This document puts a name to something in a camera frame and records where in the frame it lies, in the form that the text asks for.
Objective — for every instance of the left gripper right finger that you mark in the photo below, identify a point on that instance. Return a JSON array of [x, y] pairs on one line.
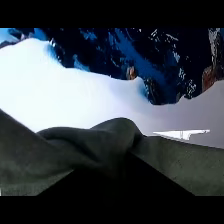
[[143, 181]]

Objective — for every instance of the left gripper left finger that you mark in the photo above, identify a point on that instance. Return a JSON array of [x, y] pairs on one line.
[[90, 183]]

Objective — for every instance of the grey shirt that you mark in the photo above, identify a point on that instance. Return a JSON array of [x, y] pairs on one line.
[[83, 143]]

